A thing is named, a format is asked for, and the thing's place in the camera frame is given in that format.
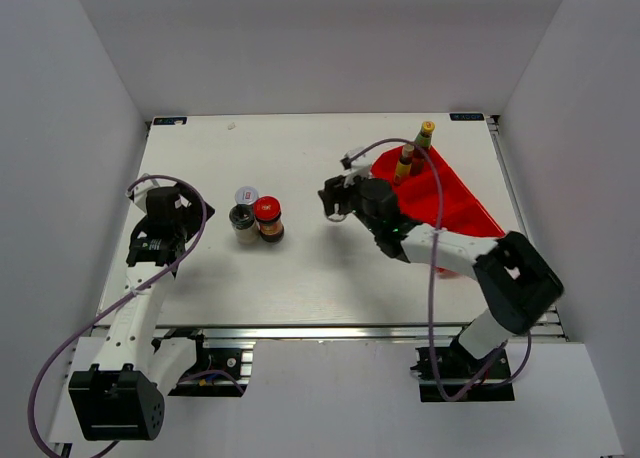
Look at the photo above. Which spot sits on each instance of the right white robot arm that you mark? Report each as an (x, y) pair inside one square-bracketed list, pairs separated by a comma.
[(516, 282)]

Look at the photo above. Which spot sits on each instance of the aluminium table frame rail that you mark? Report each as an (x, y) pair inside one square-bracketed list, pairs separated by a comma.
[(323, 279)]

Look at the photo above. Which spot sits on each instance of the right blue table label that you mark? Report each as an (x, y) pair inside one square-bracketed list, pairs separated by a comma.
[(466, 117)]

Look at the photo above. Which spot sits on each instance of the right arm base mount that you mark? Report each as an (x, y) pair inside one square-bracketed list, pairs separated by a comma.
[(455, 373)]

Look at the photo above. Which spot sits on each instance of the left blue table label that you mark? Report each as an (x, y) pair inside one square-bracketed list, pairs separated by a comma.
[(169, 121)]

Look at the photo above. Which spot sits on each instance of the blue table label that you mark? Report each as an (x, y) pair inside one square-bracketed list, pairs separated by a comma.
[(466, 117), (169, 121)]

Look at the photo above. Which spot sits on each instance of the red lid chili jar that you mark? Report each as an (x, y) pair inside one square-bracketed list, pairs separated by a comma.
[(267, 212)]

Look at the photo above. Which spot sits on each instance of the brown cap yellow label bottle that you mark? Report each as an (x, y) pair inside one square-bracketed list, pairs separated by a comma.
[(403, 164)]

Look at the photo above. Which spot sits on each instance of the yellow cap chili sauce bottle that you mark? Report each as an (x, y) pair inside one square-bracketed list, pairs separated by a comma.
[(422, 143)]

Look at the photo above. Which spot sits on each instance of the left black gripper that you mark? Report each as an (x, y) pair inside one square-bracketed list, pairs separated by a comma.
[(193, 211)]

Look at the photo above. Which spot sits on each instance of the red plastic divided tray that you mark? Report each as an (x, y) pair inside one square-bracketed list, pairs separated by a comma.
[(419, 200)]

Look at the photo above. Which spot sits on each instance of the black top salt grinder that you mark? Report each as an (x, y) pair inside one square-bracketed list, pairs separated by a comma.
[(243, 222)]

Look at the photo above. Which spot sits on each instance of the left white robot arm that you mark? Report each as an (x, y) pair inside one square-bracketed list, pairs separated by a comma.
[(121, 395)]

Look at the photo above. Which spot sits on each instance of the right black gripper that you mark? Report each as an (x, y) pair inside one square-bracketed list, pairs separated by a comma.
[(336, 189)]

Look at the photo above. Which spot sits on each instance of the white lid spice jar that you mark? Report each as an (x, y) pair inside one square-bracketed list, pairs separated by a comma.
[(246, 196)]

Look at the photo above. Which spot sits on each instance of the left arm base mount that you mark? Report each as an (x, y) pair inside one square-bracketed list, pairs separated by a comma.
[(220, 370)]

